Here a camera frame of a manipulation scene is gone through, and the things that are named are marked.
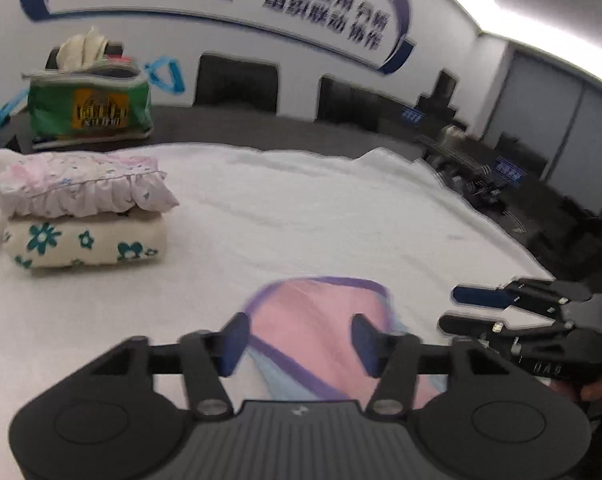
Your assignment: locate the black office chair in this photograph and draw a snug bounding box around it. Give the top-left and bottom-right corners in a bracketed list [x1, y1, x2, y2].
[46, 41, 126, 71]
[195, 52, 280, 113]
[317, 75, 397, 133]

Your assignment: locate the folded cream green-flower garment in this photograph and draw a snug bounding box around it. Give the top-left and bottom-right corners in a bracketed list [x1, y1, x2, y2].
[2, 212, 168, 270]

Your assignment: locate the folded pink floral garment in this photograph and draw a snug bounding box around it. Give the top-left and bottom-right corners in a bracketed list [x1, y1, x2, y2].
[0, 152, 180, 218]

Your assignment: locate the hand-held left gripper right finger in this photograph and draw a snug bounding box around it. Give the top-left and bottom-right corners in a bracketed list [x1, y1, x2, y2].
[350, 313, 512, 416]

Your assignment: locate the person's right hand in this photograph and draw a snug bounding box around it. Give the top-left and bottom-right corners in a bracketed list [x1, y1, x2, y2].
[551, 367, 602, 413]

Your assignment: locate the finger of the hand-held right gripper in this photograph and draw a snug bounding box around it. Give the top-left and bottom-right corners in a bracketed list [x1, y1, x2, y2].
[437, 311, 577, 356]
[452, 277, 589, 321]

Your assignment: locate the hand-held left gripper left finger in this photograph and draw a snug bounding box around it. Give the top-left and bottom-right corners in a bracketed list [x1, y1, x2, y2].
[88, 311, 252, 418]

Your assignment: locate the cream cloth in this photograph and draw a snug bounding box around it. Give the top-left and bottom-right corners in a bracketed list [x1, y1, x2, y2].
[56, 26, 109, 70]

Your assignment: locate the pink mesh garment purple trim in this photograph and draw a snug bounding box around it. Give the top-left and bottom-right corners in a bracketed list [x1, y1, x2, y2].
[243, 276, 449, 411]

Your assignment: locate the white towel blanket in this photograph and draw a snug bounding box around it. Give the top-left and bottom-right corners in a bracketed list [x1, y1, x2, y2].
[0, 142, 557, 461]

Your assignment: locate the green bag with blue handles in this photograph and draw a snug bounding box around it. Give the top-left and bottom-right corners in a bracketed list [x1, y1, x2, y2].
[0, 55, 187, 151]

